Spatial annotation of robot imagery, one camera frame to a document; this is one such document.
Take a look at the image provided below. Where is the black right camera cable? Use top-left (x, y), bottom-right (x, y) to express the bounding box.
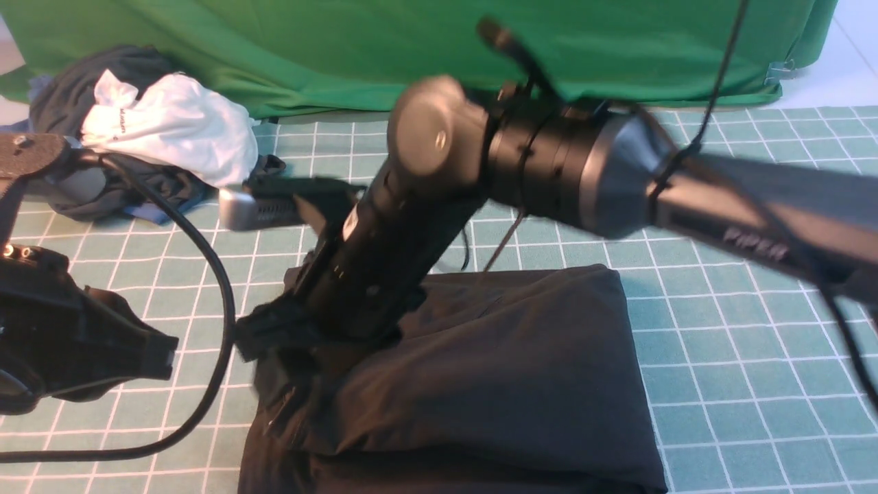
top-left (473, 0), bottom-right (878, 412)

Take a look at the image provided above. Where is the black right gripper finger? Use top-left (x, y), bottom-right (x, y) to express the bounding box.
top-left (233, 295), bottom-right (329, 362)

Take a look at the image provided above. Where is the dark crumpled clothes pile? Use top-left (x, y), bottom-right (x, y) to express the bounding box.
top-left (30, 46), bottom-right (285, 212)

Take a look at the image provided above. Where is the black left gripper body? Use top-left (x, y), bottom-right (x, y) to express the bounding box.
top-left (2, 244), bottom-right (138, 416)

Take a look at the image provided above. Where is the metal binder clip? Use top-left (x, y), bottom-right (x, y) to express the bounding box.
top-left (764, 58), bottom-right (798, 86)

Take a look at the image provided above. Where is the black camera cable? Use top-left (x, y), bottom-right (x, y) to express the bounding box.
top-left (0, 154), bottom-right (237, 464)
top-left (473, 0), bottom-right (878, 412)

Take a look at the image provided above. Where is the white crumpled shirt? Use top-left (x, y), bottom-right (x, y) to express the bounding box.
top-left (80, 69), bottom-right (259, 188)

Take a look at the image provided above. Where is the green backdrop cloth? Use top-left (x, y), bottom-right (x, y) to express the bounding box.
top-left (2, 1), bottom-right (837, 118)

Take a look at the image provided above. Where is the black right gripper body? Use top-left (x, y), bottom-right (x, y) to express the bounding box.
top-left (292, 165), bottom-right (495, 344)

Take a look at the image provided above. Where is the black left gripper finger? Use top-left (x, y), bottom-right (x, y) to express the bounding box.
top-left (103, 290), bottom-right (179, 381)

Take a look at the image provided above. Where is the dark gray long-sleeve shirt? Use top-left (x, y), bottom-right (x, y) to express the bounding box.
top-left (237, 265), bottom-right (668, 493)

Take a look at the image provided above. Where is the green checkered grid mat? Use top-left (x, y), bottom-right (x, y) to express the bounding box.
top-left (1, 106), bottom-right (877, 493)

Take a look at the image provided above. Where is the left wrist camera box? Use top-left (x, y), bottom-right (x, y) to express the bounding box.
top-left (1, 132), bottom-right (85, 180)

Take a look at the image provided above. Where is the black left camera cable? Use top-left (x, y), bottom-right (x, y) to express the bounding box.
top-left (0, 154), bottom-right (237, 464)

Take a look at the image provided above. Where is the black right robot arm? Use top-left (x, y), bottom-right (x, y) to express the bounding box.
top-left (235, 76), bottom-right (876, 360)

